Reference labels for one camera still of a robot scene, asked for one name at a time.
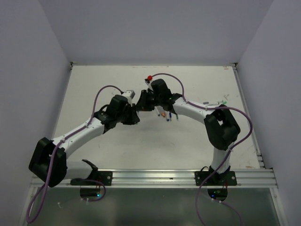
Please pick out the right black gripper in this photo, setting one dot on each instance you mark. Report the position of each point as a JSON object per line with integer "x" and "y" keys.
{"x": 142, "y": 104}

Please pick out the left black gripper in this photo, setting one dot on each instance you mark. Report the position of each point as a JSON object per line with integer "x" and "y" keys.
{"x": 133, "y": 118}

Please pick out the dark blue capped marker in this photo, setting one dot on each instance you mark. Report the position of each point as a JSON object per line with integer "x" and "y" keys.
{"x": 167, "y": 116}

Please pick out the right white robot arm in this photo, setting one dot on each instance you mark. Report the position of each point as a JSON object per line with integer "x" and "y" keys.
{"x": 221, "y": 127}

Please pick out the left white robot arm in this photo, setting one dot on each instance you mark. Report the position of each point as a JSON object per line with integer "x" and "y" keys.
{"x": 49, "y": 161}

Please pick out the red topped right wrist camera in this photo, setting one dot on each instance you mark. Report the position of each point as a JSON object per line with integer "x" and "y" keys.
{"x": 148, "y": 78}

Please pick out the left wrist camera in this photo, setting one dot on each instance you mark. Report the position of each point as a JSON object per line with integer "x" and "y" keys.
{"x": 129, "y": 94}

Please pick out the aluminium mounting rail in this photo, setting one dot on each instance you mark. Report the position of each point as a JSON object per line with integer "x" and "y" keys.
{"x": 184, "y": 178}

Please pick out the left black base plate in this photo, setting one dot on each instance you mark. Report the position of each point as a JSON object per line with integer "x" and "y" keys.
{"x": 103, "y": 176}

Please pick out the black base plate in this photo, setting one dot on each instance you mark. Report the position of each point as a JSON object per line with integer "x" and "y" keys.
{"x": 103, "y": 176}
{"x": 224, "y": 179}

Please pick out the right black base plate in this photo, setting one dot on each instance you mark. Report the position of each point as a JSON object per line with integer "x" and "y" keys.
{"x": 224, "y": 179}

